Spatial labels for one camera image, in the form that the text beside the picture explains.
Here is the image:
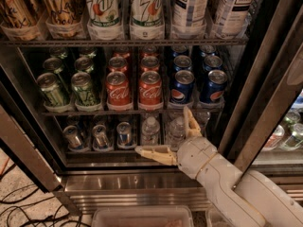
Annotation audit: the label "red bull can right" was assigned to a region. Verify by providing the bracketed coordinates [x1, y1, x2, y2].
[116, 122, 133, 146]

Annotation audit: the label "7up can left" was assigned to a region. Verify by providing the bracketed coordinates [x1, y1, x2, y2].
[86, 0, 120, 27]

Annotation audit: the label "red bull can middle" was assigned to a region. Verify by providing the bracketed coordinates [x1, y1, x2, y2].
[92, 125, 110, 149]

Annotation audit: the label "water bottle middle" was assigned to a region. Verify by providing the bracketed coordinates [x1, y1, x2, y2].
[165, 116, 186, 151]

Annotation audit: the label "blue pepsi can front left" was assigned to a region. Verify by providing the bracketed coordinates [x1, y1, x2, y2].
[169, 70, 195, 104]

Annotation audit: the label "clear plastic bin left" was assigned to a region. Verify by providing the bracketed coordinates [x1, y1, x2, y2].
[92, 205, 194, 227]

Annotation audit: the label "blue pepsi can front right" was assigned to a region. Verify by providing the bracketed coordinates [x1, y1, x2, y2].
[200, 70, 227, 103]

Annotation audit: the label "green can front left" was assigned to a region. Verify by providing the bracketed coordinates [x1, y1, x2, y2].
[37, 73, 70, 107]

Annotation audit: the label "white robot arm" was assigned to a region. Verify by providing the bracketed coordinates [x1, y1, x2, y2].
[135, 108, 303, 227]

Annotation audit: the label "clear plastic bin right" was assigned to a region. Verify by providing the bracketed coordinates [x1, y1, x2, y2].
[205, 207, 231, 227]

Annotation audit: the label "glass fridge door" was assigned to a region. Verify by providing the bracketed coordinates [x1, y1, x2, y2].
[213, 0, 303, 170]

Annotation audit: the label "green can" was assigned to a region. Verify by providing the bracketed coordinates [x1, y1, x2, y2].
[74, 57, 94, 74]
[71, 72, 100, 106]
[43, 57, 71, 90]
[37, 73, 70, 107]

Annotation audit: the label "orange lacroix can left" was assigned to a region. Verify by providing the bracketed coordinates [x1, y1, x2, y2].
[0, 0, 37, 28]

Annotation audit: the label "teas tea bottle left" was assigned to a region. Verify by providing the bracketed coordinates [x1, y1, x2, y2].
[173, 0, 207, 27]

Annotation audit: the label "water bottle left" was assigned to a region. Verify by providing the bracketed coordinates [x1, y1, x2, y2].
[141, 116, 160, 146]

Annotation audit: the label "teas tea bottle right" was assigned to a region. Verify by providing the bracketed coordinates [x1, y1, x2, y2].
[213, 0, 253, 39]

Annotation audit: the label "blue pepsi can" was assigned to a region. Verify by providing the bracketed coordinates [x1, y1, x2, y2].
[169, 70, 195, 104]
[172, 55, 192, 72]
[200, 70, 227, 103]
[204, 55, 223, 72]

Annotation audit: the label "clear plastic bin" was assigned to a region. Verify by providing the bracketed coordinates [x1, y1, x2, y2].
[92, 205, 194, 227]
[205, 207, 231, 227]

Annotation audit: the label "steel fridge frame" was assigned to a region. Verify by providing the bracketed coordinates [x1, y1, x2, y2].
[0, 0, 302, 214]

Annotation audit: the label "orange lacroix can right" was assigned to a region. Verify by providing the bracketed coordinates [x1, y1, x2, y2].
[43, 0, 81, 39]

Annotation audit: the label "7up can right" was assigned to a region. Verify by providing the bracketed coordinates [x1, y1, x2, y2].
[131, 0, 163, 27]

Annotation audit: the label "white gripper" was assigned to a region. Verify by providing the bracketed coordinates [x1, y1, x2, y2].
[134, 106, 218, 179]

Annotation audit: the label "green can front right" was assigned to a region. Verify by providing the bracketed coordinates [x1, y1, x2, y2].
[71, 72, 100, 106]

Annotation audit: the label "red coke can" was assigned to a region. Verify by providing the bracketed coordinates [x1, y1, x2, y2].
[140, 56, 160, 72]
[107, 57, 128, 74]
[139, 71, 162, 105]
[106, 71, 131, 106]

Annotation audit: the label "red bull can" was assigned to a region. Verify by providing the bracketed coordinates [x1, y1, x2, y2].
[92, 125, 110, 149]
[63, 125, 83, 149]
[116, 122, 133, 146]

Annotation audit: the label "black floor cables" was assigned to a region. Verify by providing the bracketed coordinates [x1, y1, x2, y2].
[0, 163, 93, 227]

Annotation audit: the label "teas tea bottle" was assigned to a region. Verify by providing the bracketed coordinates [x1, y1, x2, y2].
[173, 0, 207, 27]
[213, 0, 253, 39]

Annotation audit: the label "7up can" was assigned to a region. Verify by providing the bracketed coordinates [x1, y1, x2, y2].
[131, 0, 163, 27]
[86, 0, 120, 27]

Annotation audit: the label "red bull can left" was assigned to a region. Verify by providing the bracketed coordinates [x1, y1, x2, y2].
[63, 125, 83, 149]

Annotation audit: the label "orange lacroix can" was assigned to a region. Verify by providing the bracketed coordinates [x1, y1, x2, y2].
[43, 0, 81, 39]
[0, 0, 37, 28]

